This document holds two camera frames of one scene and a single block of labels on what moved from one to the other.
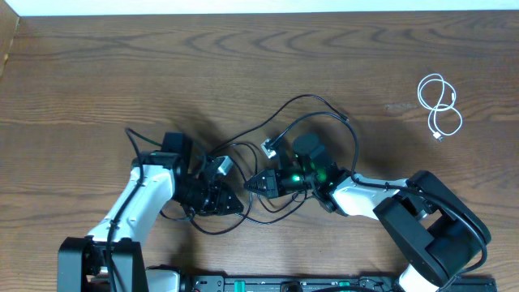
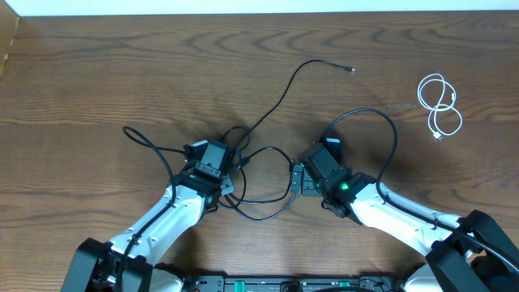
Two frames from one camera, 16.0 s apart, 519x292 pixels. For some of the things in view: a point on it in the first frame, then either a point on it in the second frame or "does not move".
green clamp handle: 239,285 does not move
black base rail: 328,283 does not move
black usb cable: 250,203 → 264,201
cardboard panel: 9,22 does not move
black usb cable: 270,118 → 285,92
